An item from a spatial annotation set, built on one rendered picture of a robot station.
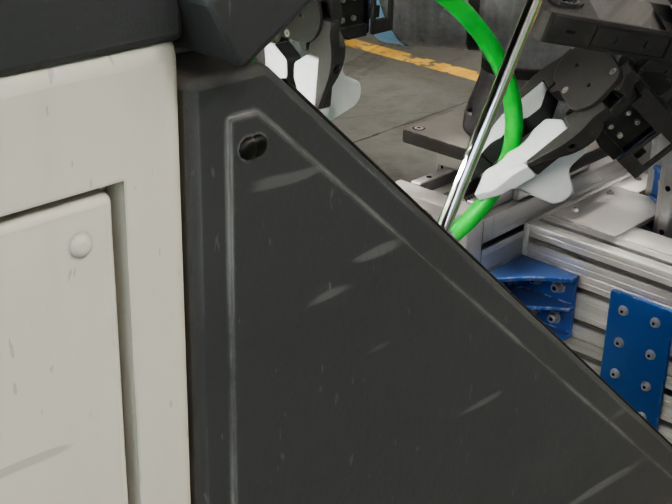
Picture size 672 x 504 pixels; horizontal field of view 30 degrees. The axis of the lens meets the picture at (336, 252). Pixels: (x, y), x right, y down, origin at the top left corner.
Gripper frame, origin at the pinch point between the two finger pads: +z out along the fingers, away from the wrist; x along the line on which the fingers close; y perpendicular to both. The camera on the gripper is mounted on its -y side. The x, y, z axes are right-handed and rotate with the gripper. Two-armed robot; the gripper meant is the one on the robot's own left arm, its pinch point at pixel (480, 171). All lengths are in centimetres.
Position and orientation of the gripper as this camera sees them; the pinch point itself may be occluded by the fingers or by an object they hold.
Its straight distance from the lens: 98.1
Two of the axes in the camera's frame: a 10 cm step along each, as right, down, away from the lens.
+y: 6.8, 5.2, 5.2
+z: -7.2, 6.0, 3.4
